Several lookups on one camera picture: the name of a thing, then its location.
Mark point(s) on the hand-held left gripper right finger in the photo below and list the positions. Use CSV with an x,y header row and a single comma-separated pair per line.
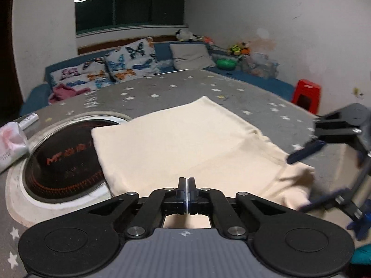
x,y
192,199

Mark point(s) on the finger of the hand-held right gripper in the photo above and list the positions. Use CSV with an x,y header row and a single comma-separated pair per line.
x,y
327,198
307,150

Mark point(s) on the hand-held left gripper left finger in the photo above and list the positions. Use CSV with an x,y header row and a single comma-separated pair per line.
x,y
183,199

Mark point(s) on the cream sweatshirt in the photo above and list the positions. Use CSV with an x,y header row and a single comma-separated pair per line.
x,y
188,139

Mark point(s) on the red plastic stool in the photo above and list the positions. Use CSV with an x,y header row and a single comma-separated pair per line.
x,y
307,88

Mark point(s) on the grey star print tablecloth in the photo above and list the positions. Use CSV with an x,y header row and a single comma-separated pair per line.
x,y
260,104

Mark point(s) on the teal cloth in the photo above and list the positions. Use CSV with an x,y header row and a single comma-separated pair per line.
x,y
362,256

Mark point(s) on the clear plastic storage box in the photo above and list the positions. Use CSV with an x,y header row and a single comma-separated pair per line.
x,y
259,66

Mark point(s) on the orange plush toy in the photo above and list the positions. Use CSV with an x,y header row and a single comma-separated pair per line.
x,y
245,49

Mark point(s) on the green plastic bowl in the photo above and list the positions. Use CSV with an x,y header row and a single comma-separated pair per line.
x,y
226,63

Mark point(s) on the yellow green plush toy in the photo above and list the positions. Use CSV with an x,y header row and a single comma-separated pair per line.
x,y
234,49

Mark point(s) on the round built-in induction cooker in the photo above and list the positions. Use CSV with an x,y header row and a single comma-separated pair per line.
x,y
58,162

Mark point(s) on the grey cushion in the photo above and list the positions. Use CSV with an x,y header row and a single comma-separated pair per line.
x,y
189,56

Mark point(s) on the butterfly print cushion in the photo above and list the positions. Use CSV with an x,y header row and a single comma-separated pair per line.
x,y
130,60
84,76

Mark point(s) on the pink plush toy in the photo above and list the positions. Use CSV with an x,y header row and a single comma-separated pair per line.
x,y
206,40

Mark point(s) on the blue corner sofa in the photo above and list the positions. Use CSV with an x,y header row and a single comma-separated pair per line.
x,y
162,50

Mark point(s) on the pink cloth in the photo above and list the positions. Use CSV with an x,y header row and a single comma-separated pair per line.
x,y
65,92

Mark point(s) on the black and white plush toy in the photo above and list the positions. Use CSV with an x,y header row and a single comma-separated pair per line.
x,y
185,35

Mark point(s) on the white tube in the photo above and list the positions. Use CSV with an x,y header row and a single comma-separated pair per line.
x,y
28,120

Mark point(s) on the green framed window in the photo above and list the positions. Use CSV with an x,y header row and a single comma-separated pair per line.
x,y
130,3

